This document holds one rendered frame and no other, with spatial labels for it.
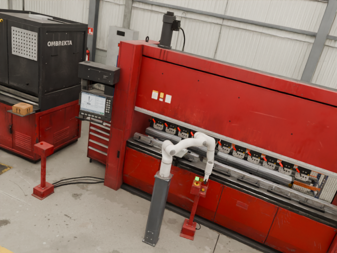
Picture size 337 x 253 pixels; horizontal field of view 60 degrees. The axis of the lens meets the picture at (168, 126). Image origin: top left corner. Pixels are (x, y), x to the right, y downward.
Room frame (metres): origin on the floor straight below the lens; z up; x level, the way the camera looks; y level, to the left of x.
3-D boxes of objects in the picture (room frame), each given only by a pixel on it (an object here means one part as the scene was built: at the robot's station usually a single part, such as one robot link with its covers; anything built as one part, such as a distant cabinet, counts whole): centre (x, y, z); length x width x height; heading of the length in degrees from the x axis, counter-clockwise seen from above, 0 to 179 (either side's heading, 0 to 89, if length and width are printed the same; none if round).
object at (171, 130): (3.87, -0.05, 1.26); 0.15 x 0.09 x 0.17; 69
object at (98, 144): (4.65, 1.02, 0.50); 0.50 x 0.50 x 1.00; 69
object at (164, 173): (2.97, -0.06, 1.09); 0.19 x 0.19 x 0.18
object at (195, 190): (3.28, -0.56, 0.75); 0.20 x 0.16 x 0.18; 80
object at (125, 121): (4.30, 0.59, 1.15); 0.85 x 0.25 x 2.30; 159
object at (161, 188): (2.97, -0.06, 0.50); 0.18 x 0.18 x 1.00; 73
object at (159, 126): (3.94, 0.13, 1.26); 0.15 x 0.09 x 0.17; 69
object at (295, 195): (3.35, -1.45, 0.92); 1.67 x 0.06 x 0.10; 69
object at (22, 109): (3.99, 2.22, 1.04); 0.30 x 0.26 x 0.12; 73
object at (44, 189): (3.47, 1.62, 0.41); 0.25 x 0.20 x 0.83; 159
